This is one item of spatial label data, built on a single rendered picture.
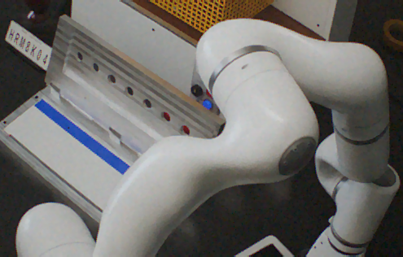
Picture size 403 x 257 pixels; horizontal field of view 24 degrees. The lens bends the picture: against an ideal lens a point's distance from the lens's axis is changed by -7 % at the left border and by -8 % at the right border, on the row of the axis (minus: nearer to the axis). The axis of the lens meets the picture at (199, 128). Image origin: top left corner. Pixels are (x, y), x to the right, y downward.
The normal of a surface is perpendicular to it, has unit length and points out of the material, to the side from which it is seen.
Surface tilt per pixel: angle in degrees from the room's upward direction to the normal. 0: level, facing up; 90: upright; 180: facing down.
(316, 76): 83
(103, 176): 0
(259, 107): 37
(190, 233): 0
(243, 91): 45
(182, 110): 75
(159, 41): 90
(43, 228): 19
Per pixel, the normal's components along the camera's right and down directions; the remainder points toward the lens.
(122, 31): -0.63, 0.53
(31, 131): 0.11, -0.66
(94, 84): -0.58, 0.35
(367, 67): 0.51, -0.06
